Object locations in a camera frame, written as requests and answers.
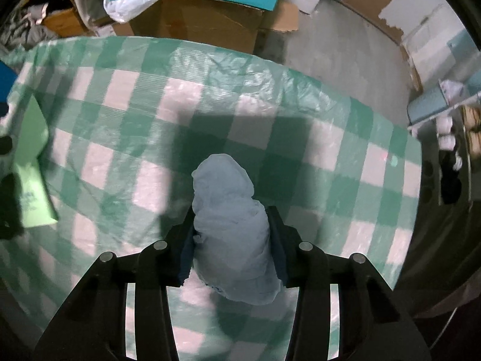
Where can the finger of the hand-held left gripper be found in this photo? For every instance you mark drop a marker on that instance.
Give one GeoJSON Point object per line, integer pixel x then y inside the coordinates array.
{"type": "Point", "coordinates": [4, 144]}
{"type": "Point", "coordinates": [9, 207]}

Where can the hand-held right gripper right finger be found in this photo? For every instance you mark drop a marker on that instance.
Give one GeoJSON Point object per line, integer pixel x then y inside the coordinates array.
{"type": "Point", "coordinates": [280, 252]}

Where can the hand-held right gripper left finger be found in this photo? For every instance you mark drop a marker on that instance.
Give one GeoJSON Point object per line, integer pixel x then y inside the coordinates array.
{"type": "Point", "coordinates": [186, 250]}

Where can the light green packet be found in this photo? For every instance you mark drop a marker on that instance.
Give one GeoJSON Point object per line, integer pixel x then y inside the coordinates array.
{"type": "Point", "coordinates": [32, 165]}

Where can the pile of grey clothes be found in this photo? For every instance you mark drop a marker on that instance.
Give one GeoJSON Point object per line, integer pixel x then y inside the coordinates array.
{"type": "Point", "coordinates": [18, 26]}

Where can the green checked tablecloth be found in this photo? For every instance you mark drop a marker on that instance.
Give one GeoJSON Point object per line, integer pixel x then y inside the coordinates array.
{"type": "Point", "coordinates": [131, 120]}

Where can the white plastic bag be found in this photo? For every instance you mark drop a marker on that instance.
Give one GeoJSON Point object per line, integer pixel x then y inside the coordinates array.
{"type": "Point", "coordinates": [127, 5]}

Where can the group of assorted shoes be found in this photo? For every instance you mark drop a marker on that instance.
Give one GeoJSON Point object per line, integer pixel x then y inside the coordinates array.
{"type": "Point", "coordinates": [451, 150]}

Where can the light blue bin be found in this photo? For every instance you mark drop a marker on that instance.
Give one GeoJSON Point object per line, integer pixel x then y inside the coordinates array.
{"type": "Point", "coordinates": [428, 107]}

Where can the grey shoe rack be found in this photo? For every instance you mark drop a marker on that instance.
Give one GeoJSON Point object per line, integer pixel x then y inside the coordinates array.
{"type": "Point", "coordinates": [466, 139]}

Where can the brown cardboard box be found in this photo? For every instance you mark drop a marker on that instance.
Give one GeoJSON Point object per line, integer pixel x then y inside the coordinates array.
{"type": "Point", "coordinates": [203, 22]}

